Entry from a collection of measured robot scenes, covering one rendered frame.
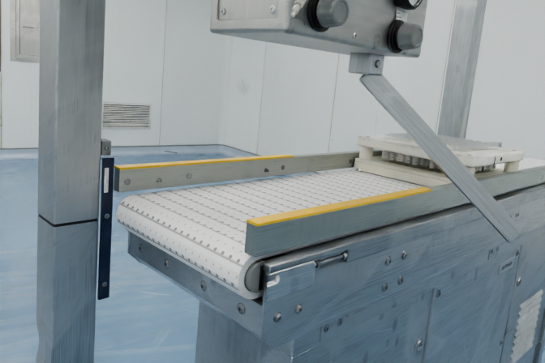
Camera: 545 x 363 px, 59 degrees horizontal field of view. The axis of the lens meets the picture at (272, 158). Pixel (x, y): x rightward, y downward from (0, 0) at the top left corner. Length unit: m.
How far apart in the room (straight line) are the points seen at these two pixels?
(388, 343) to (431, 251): 0.18
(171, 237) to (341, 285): 0.21
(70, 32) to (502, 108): 3.55
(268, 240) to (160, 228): 0.17
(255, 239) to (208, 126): 5.88
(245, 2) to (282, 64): 5.11
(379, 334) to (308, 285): 0.31
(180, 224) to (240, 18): 0.25
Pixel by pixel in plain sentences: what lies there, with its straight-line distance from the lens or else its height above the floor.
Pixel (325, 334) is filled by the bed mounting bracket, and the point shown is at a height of 0.70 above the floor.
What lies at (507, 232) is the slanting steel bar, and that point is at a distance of 0.70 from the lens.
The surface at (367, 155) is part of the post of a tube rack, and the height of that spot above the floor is 0.89.
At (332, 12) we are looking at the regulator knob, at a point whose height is 1.09.
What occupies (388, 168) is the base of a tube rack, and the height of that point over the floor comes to 0.88.
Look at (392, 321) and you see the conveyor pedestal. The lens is 0.86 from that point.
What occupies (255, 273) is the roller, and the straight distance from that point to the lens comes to 0.50.
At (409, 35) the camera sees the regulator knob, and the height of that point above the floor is 1.08.
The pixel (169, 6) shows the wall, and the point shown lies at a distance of 6.03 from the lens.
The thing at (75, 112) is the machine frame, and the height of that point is 0.97.
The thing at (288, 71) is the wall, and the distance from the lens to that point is 5.47.
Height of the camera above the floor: 1.03
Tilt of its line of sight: 9 degrees down
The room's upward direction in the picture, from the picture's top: 5 degrees clockwise
